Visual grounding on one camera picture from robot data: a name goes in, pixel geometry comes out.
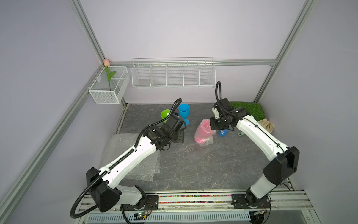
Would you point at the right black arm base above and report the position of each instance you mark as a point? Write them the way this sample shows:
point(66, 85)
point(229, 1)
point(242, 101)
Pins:
point(243, 201)

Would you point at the blue tape dispenser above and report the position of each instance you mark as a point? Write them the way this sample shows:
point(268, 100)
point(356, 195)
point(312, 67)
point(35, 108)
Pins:
point(222, 133)

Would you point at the green artificial grass mat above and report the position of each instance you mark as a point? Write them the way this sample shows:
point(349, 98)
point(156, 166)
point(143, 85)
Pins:
point(255, 109)

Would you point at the artificial pink tulip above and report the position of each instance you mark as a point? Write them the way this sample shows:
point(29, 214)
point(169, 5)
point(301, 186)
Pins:
point(108, 72)

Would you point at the green plastic wine glass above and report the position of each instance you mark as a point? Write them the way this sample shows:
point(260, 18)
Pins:
point(165, 115)

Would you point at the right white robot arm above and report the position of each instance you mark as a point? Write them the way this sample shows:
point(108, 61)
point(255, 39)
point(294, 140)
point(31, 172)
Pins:
point(283, 160)

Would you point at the beige cloth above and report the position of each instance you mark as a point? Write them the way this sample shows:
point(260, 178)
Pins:
point(266, 124)

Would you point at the white slotted cable duct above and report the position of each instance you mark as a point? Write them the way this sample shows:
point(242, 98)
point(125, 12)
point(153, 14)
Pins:
point(170, 217)

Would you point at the white mesh wall basket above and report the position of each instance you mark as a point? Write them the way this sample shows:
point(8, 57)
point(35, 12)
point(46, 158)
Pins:
point(100, 91)

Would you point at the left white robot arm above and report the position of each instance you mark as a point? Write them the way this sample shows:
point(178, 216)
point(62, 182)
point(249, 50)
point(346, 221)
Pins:
point(104, 184)

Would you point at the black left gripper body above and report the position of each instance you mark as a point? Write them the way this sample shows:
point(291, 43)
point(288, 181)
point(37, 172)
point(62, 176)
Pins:
point(178, 137)

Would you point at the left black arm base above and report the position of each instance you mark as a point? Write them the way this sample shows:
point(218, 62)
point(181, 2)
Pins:
point(150, 203)

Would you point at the white wire wall shelf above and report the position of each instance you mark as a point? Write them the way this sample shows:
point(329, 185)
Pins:
point(196, 72)

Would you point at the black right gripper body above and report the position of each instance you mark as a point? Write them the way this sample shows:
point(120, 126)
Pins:
point(217, 123)

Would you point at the pink plastic wine glass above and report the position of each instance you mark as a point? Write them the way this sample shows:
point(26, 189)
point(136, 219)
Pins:
point(202, 131)

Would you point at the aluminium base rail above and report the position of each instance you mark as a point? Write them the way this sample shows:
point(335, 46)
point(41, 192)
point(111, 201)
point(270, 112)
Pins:
point(287, 206)

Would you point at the blue plastic wine glass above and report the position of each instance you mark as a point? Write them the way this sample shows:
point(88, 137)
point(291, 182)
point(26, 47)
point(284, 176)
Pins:
point(184, 111)

